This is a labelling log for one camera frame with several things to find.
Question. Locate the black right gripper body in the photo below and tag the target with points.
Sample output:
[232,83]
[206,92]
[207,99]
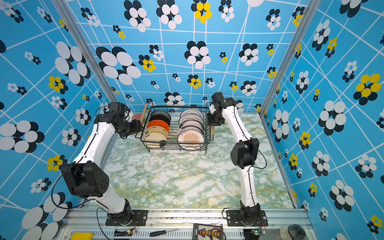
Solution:
[215,120]

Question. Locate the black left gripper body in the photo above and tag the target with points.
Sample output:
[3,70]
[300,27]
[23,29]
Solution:
[129,128]

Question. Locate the white plate orange sunburst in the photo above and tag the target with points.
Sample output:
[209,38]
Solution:
[191,140]

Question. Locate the black wire dish rack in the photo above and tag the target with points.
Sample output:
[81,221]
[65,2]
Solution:
[172,140]

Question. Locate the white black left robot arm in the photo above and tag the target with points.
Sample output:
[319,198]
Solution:
[84,176]

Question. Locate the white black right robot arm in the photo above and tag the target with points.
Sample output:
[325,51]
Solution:
[243,155]

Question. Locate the white plate green cloud outline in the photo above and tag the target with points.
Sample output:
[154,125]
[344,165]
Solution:
[191,116]

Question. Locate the cream plate with stamp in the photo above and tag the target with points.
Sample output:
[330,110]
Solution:
[157,129]

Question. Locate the white plate red green rim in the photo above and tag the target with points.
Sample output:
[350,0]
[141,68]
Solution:
[191,122]

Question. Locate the black plate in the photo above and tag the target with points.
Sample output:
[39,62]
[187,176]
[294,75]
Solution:
[160,115]

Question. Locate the black terminal board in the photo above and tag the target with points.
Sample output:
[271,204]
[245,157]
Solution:
[208,232]

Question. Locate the yellow box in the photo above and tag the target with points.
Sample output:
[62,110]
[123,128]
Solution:
[82,236]

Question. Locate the clear plastic container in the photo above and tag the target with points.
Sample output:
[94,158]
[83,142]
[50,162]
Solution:
[292,232]

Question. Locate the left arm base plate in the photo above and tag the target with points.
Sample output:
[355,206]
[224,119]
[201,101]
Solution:
[139,217]

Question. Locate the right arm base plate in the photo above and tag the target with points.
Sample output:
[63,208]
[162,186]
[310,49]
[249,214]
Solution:
[234,219]

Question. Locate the black handled screwdriver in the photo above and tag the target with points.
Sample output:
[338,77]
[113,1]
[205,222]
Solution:
[162,232]

